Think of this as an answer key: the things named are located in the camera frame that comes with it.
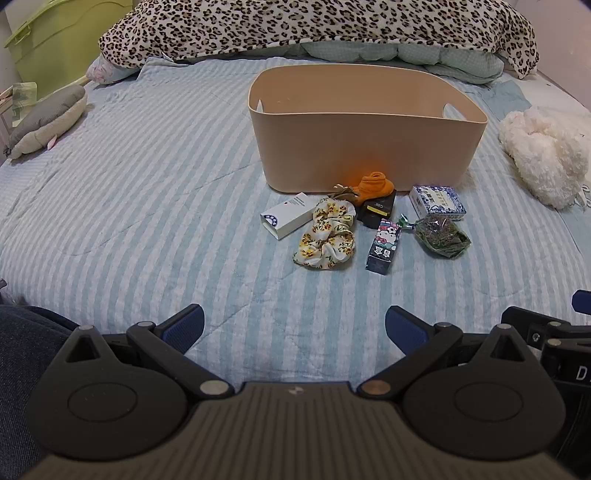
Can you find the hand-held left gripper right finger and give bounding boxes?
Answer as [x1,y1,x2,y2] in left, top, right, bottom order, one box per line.
[357,305,536,398]

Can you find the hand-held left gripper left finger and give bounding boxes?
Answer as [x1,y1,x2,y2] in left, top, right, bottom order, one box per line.
[60,303,235,398]

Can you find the cartoon print black box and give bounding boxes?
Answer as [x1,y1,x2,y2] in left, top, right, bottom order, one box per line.
[366,219,402,275]

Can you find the green dried herb packet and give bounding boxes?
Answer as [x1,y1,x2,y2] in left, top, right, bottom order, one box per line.
[398,213,472,259]

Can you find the yellow floral fabric scrunchie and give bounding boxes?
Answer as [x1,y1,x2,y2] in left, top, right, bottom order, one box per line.
[292,196,357,268]

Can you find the small black box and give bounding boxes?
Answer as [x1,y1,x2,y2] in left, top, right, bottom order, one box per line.
[358,189,398,229]

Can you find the blue white patterned box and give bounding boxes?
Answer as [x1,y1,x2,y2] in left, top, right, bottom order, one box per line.
[409,185,467,221]

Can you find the orange plush toy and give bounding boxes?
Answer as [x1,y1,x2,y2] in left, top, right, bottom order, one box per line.
[333,171,398,205]

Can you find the small white carton box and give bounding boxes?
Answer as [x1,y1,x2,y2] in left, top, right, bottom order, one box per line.
[260,191,315,241]

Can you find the beige plastic storage bin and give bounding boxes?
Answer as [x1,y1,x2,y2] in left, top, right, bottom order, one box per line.
[248,65,489,195]

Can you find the blue striped bed blanket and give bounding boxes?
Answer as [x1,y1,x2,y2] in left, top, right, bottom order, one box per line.
[0,55,591,384]

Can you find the white fluffy plush toy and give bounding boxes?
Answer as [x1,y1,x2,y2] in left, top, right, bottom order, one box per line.
[498,106,588,210]

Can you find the person's leg in jeans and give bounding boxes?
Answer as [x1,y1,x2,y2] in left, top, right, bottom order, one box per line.
[0,305,79,472]

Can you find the grey plush toy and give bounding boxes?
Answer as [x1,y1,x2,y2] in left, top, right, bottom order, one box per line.
[8,84,88,161]

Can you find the pink floral pillow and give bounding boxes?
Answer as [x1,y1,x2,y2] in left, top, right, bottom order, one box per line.
[87,55,139,86]

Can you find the pale teal quilt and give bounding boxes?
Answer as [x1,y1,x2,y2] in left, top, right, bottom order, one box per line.
[113,39,505,86]

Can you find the translucent plastic container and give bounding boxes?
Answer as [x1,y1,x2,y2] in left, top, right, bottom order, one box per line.
[11,82,38,121]

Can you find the green storage cabinet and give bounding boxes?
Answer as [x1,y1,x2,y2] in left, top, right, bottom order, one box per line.
[4,0,134,88]

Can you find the leopard print blanket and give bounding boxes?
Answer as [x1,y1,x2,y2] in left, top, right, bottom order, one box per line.
[98,0,540,80]

